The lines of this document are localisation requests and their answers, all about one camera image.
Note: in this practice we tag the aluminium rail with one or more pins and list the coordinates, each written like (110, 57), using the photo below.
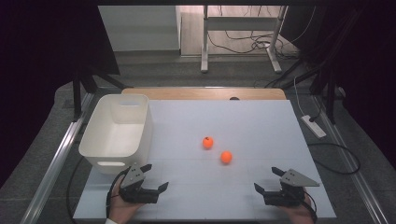
(56, 165)
(358, 177)

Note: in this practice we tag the white board sheet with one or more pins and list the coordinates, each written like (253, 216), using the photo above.
(218, 118)

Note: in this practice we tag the person's right hand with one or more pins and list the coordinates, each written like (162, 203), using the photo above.
(300, 214)

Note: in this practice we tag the white plastic bin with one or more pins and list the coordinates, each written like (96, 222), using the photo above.
(124, 137)

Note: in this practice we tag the small black object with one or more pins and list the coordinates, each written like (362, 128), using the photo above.
(234, 98)

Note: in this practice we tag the white cabinet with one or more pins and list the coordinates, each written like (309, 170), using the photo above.
(140, 28)

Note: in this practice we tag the black stand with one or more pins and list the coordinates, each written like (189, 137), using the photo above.
(330, 102)
(77, 99)

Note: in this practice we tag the plain orange ball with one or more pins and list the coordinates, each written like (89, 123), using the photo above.
(226, 157)

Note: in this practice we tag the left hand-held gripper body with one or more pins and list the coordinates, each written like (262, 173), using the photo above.
(137, 194)

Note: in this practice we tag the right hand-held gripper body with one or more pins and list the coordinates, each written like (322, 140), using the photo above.
(286, 196)

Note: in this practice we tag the white metal desk frame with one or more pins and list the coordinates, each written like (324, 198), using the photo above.
(243, 23)

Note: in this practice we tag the person's left hand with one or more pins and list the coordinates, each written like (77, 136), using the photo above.
(121, 210)

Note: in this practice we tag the orange ball with dark mark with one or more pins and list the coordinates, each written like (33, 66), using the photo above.
(208, 142)

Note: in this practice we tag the dark curtain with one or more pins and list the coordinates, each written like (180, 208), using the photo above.
(37, 62)
(367, 62)

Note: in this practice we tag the white power strip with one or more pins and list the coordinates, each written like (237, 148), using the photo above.
(313, 126)

